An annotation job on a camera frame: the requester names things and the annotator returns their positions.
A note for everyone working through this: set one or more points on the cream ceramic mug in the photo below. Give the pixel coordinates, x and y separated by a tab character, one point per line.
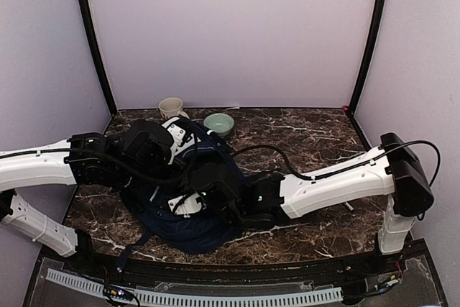
171	107

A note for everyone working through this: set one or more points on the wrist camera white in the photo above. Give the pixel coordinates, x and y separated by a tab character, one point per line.
183	138
186	205

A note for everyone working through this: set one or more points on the light green ceramic bowl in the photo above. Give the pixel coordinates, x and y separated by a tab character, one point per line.
220	123

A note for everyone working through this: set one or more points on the left black frame post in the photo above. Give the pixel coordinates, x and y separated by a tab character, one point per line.
91	37

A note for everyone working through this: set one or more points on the right black frame post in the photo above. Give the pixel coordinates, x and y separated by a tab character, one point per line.
369	47

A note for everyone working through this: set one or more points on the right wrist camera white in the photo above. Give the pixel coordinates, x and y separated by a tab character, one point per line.
186	205

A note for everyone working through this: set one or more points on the white slotted cable duct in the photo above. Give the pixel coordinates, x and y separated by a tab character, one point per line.
145	297

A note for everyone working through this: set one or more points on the navy blue student backpack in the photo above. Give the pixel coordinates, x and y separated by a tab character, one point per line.
200	233

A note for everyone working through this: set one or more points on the black frame post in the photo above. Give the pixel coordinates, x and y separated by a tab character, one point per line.
91	37
369	47

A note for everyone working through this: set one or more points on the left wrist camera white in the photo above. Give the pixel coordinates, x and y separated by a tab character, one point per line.
183	138

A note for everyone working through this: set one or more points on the black front rail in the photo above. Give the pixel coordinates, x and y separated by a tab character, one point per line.
415	259

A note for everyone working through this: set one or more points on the small circuit board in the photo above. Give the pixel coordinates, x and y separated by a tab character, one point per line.
117	294

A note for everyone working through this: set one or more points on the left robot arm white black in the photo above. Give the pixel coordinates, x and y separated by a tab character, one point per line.
147	153

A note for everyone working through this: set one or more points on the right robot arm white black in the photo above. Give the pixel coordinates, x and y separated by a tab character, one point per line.
391	169

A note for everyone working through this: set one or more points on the blue capped thin pen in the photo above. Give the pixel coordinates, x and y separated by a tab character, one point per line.
349	207

